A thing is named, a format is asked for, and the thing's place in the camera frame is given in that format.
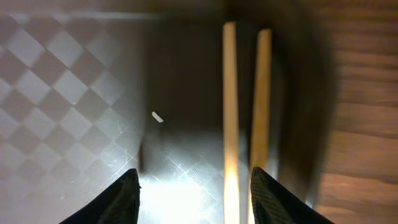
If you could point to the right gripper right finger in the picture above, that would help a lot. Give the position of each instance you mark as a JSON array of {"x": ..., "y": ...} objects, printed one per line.
[{"x": 272, "y": 203}]

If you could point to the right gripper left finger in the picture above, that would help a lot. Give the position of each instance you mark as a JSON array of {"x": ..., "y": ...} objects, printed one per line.
[{"x": 118, "y": 203}]

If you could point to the right wooden chopstick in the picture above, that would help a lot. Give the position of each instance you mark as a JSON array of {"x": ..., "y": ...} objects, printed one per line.
[{"x": 261, "y": 102}]

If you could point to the wooden chopstick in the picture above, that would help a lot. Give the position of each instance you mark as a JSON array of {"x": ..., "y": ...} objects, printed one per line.
[
  {"x": 230, "y": 126},
  {"x": 261, "y": 102}
]

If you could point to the left wooden chopstick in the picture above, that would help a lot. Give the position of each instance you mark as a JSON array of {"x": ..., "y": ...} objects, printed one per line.
[{"x": 230, "y": 126}]

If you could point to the brown serving tray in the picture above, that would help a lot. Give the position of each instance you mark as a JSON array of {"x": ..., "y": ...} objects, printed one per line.
[{"x": 87, "y": 96}]

